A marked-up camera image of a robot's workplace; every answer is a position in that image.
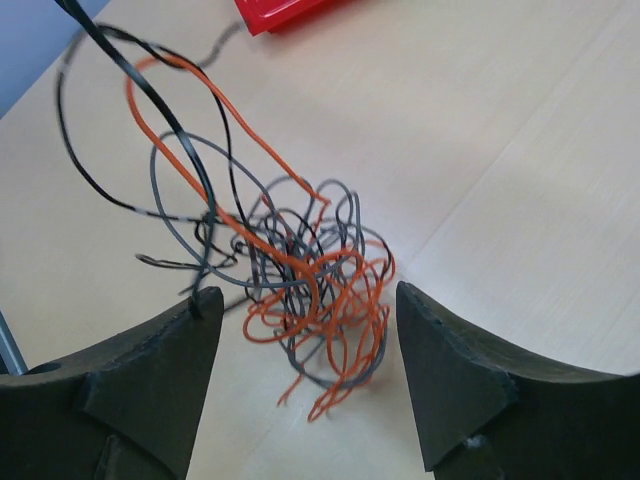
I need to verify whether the cable bundle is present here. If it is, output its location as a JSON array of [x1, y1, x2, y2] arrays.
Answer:
[[124, 54, 399, 424]]

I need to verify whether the thin black cable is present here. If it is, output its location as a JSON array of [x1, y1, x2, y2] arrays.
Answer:
[[52, 0, 251, 321]]

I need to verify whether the red plastic bin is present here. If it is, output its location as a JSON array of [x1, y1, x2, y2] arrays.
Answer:
[[234, 0, 368, 36]]

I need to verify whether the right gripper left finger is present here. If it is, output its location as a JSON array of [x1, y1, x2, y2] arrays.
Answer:
[[1, 287, 224, 479]]

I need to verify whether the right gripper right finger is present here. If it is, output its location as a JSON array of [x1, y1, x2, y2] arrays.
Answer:
[[396, 282, 639, 479]]

